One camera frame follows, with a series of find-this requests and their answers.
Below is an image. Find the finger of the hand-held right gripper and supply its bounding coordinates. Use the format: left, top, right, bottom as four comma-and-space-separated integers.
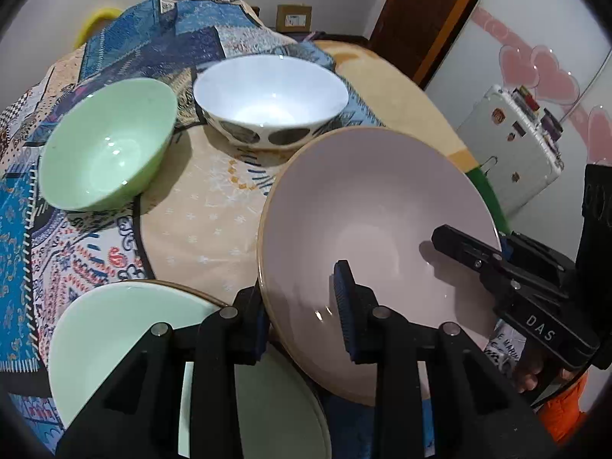
431, 224, 531, 304
500, 231, 578, 297

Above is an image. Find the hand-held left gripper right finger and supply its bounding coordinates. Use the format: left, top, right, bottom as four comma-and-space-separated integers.
333, 259, 560, 459

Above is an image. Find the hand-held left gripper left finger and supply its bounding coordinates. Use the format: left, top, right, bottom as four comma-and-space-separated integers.
56, 284, 271, 459

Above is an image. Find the pink bowl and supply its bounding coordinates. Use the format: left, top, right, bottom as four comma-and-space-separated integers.
257, 128, 503, 407

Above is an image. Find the mint green plate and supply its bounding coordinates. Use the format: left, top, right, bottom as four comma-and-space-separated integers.
48, 281, 333, 459

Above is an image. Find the green bowl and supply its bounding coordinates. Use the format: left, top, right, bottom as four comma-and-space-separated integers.
38, 78, 179, 212

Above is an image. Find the white bowl with dark spots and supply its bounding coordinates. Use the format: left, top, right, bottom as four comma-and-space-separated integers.
193, 55, 350, 148

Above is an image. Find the person's right hand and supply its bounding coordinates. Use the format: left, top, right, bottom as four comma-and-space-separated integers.
513, 344, 552, 394

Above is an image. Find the white printed cloth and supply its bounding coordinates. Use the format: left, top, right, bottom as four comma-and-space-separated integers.
483, 332, 523, 374

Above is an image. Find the orange cloth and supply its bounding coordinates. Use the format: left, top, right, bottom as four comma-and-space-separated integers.
538, 373, 590, 446

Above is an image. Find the white wardrobe with pink hearts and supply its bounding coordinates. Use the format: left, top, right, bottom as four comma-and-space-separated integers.
423, 0, 612, 230

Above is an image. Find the cardboard box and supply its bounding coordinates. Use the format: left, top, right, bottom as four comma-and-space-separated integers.
276, 4, 313, 29

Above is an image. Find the patchwork bedspread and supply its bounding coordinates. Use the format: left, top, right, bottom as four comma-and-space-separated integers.
0, 0, 389, 459

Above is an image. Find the yellow foam arch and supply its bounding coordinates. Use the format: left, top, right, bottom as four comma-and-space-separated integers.
74, 8, 124, 51

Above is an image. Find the wooden door frame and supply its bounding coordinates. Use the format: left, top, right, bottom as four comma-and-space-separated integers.
368, 0, 501, 90

